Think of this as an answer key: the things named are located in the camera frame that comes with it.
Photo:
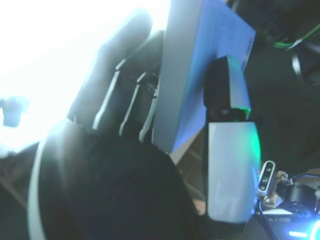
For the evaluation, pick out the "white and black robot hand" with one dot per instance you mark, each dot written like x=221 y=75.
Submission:
x=112 y=187

